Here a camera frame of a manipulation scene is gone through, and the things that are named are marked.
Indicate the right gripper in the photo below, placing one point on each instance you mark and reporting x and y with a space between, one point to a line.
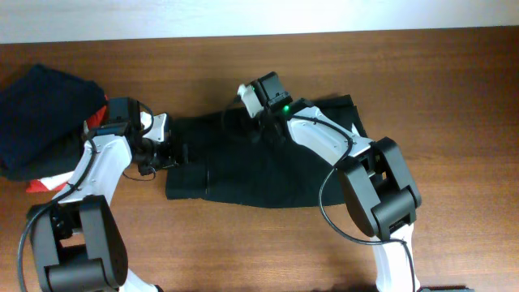
267 130

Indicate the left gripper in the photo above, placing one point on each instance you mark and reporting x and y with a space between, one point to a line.
172 152

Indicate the black shorts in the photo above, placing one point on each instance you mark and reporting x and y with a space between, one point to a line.
260 174

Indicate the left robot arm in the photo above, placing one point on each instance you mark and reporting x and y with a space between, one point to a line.
76 244

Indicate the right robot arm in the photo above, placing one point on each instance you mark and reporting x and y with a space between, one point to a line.
379 191

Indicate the navy folded garment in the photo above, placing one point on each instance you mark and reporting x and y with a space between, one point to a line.
41 107

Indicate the red and white folded garment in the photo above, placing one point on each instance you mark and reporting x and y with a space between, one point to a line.
59 181

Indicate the black folded garment in stack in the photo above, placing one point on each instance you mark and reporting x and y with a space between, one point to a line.
44 164

